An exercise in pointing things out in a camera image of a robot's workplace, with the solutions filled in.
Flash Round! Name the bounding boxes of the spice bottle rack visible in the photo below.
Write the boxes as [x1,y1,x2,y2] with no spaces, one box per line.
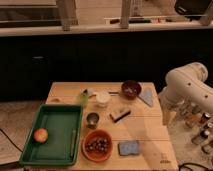
[185,105,213,154]

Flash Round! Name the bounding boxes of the blue sponge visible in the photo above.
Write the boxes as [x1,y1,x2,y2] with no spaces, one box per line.
[118,140,140,156]

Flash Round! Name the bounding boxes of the green plastic tray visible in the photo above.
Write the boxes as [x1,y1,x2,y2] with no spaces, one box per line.
[19,104,83,166]

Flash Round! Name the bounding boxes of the wooden block eraser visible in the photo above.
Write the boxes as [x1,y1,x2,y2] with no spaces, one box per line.
[109,108,131,123]

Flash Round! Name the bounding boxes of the dark red bowl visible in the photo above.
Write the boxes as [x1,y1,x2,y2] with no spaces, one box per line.
[121,80,142,100]

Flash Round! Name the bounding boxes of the grey triangular cloth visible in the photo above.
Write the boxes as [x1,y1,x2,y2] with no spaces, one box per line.
[139,88,153,107]

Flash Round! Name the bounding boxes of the white paper cup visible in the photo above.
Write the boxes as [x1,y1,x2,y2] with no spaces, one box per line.
[96,92,111,107]

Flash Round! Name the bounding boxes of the black bag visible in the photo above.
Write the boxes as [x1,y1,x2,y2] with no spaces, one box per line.
[174,0,212,16]

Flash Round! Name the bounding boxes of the orange bowl with beads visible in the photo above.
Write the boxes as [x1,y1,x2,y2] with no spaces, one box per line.
[82,129,113,162]

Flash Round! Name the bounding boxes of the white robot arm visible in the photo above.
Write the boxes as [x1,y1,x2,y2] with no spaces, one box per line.
[158,62,213,125]

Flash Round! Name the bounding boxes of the small metal cup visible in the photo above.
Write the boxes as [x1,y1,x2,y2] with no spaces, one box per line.
[86,113,99,129]

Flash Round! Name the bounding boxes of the black cable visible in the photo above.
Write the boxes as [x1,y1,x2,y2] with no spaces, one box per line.
[0,128,24,167]

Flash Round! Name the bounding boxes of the red apple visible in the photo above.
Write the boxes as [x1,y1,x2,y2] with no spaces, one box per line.
[33,128,48,143]

